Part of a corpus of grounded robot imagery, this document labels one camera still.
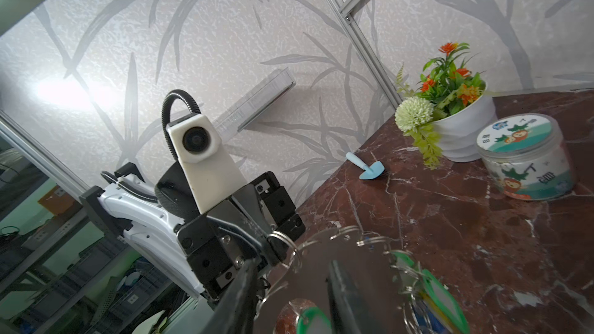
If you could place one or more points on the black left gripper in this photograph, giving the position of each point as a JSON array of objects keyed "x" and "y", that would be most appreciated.
[{"x": 217, "y": 244}]

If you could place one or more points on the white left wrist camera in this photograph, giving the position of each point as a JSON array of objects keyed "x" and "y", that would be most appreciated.
[{"x": 210, "y": 171}]

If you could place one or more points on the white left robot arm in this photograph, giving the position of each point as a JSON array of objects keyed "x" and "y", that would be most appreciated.
[{"x": 145, "y": 216}]

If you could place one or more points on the clear plastic wall tray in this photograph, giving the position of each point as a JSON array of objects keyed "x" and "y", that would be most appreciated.
[{"x": 250, "y": 107}]

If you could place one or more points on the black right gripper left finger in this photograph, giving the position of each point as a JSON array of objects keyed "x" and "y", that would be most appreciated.
[{"x": 237, "y": 309}]

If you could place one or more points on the printed snack jar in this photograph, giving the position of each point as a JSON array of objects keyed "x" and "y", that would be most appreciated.
[{"x": 527, "y": 157}]

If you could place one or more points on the light blue toy trowel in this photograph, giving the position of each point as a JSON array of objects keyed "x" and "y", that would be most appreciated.
[{"x": 370, "y": 172}]

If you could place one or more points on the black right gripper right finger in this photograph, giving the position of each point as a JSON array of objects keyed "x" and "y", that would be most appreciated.
[{"x": 348, "y": 309}]

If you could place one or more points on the potted artificial flower plant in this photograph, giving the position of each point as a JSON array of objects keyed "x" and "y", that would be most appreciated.
[{"x": 446, "y": 111}]

